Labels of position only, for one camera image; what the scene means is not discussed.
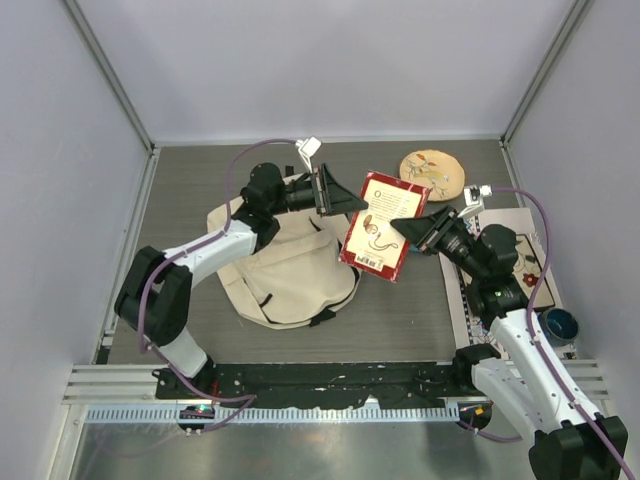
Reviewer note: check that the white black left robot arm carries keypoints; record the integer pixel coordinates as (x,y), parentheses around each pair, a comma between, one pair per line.
(155,297)

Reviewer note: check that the blue ceramic mug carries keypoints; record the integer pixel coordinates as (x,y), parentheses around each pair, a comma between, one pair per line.
(559,326)

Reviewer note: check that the white slotted cable duct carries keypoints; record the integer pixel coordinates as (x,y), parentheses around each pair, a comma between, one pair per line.
(370,412)

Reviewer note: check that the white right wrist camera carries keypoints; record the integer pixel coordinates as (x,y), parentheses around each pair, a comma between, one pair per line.
(474,197)

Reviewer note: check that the round bird pattern plate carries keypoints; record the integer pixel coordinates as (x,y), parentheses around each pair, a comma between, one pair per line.
(439,172)

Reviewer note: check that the patterned white placemat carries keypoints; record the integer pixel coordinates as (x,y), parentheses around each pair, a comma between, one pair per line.
(467,328)

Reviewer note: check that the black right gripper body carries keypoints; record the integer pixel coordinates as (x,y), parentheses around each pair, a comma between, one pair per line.
(456,244)

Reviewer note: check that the square flower pattern plate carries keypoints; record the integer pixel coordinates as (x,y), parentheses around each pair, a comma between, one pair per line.
(527,271)

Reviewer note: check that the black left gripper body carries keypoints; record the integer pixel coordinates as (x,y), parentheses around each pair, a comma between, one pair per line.
(307,195)

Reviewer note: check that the cream canvas backpack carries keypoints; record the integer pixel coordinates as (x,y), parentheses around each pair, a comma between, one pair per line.
(297,280)

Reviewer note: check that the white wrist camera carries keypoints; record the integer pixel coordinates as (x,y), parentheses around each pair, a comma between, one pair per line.
(474,197)
(306,149)

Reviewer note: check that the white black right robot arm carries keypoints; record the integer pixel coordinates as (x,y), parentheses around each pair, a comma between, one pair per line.
(567,435)

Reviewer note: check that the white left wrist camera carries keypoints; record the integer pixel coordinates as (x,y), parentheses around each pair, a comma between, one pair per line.
(306,149)

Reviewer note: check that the black mounting base plate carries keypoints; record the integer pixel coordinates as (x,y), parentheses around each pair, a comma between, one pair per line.
(337,386)

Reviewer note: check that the red bordered book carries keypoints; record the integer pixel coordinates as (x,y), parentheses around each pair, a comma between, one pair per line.
(372,245)

